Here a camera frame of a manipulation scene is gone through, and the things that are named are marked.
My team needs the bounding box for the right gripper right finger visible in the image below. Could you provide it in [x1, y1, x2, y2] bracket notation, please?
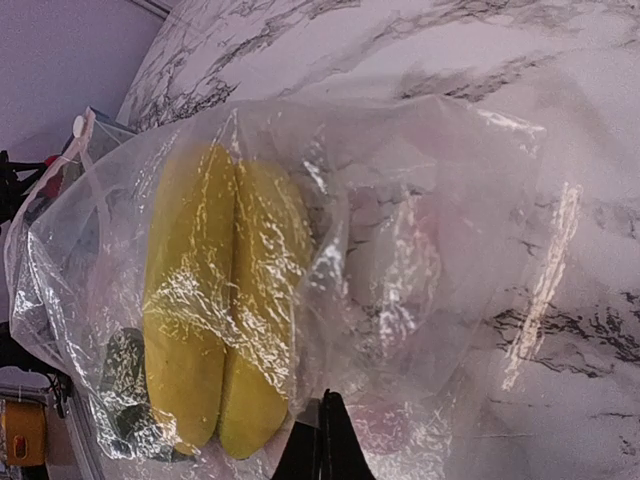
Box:
[322, 390, 375, 480]

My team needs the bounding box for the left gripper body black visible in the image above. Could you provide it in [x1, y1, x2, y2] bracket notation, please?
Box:
[0, 150, 47, 225]

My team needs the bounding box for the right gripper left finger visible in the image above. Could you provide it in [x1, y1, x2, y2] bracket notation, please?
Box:
[271, 398, 323, 480]

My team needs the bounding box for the dark green fake vegetable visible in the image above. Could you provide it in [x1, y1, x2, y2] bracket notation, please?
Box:
[96, 328, 190, 463]

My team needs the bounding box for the clear zip top bag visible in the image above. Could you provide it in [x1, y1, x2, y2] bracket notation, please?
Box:
[4, 96, 545, 479]

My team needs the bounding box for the yellow fake banana bunch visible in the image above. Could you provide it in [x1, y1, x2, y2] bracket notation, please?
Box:
[143, 145, 314, 460]

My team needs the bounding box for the pink red fake fruit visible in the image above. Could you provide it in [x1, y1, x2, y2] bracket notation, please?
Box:
[40, 155, 63, 199]

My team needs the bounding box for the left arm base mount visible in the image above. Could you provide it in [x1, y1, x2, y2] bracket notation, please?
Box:
[1, 322, 73, 419]

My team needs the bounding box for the left aluminium frame post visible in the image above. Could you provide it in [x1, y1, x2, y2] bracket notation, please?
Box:
[130, 0, 172, 19]

